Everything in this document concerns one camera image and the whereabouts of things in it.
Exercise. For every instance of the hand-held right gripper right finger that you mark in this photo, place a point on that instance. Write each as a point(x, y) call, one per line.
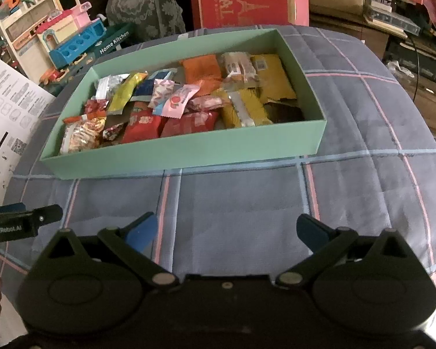
point(309, 232)

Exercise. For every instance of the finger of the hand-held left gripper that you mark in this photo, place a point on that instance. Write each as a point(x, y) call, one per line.
point(7, 208)
point(47, 214)

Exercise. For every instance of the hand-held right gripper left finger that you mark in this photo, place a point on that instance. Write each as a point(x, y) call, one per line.
point(141, 231)

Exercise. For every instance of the brown patterned snack packet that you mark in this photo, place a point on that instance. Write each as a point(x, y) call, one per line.
point(81, 134)

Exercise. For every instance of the green cardboard box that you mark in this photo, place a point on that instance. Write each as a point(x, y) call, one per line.
point(185, 152)

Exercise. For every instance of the small dark red candy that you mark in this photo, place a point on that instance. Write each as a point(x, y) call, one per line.
point(113, 131)

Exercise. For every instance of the bright red packet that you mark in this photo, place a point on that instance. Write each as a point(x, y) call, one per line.
point(141, 127)

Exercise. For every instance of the small red white candy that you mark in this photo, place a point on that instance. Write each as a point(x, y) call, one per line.
point(94, 107)

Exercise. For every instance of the dark red gold-print packet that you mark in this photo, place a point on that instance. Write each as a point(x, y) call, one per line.
point(189, 123)

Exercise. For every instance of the dark brown gold packet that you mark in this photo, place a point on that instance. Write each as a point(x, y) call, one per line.
point(285, 112)

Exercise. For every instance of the pink peach-print packet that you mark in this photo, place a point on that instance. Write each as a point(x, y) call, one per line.
point(178, 101)

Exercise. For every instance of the yellow packet with pale stripe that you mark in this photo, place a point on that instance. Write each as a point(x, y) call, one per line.
point(245, 109)

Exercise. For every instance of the yellow-green packet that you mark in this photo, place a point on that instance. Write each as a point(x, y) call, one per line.
point(125, 92)

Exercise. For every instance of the white floral packet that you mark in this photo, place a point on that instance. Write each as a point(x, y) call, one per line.
point(161, 92)

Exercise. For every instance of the shiny pink candy wrapper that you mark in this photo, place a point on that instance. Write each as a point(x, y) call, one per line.
point(203, 103)

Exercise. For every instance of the white silver packet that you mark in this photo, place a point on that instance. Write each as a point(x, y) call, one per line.
point(107, 85)

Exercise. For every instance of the blue white packet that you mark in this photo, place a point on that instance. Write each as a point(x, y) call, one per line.
point(145, 88)

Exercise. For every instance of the large yellow packet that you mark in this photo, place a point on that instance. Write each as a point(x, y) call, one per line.
point(274, 76)

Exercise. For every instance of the orange packet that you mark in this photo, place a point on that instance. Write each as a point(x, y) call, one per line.
point(201, 67)

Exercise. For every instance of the cream packet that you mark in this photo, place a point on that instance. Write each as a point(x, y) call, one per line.
point(238, 63)

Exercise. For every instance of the plaid blue blanket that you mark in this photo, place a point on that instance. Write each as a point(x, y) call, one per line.
point(239, 207)

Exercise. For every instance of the white printed instruction sheet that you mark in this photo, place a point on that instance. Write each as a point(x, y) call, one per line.
point(7, 116)

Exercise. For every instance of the orange toy piece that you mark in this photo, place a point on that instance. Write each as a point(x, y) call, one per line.
point(52, 76)

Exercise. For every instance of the blue toy with round holes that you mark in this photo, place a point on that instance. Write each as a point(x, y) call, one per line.
point(76, 45)

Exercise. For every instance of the cream toy kitchen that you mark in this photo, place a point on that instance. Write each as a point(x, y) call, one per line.
point(21, 25)

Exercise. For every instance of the pink toy house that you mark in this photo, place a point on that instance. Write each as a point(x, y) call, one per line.
point(63, 25)

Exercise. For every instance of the grey flat box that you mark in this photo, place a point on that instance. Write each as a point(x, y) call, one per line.
point(392, 21)

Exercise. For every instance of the grey patterned cloth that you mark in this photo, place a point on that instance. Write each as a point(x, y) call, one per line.
point(145, 3)

